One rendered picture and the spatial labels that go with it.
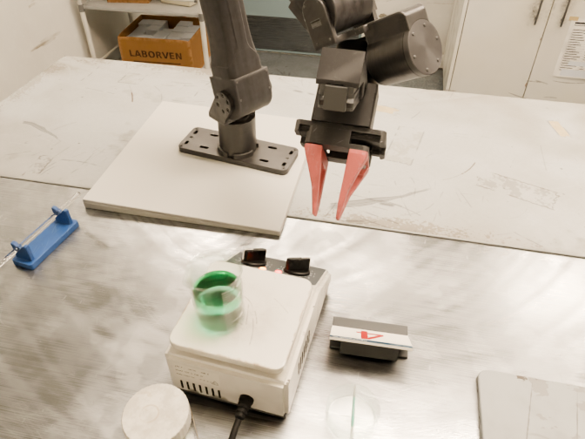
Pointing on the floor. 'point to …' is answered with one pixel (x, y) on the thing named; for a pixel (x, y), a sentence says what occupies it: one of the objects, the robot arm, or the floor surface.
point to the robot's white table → (11, 148)
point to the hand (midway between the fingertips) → (327, 210)
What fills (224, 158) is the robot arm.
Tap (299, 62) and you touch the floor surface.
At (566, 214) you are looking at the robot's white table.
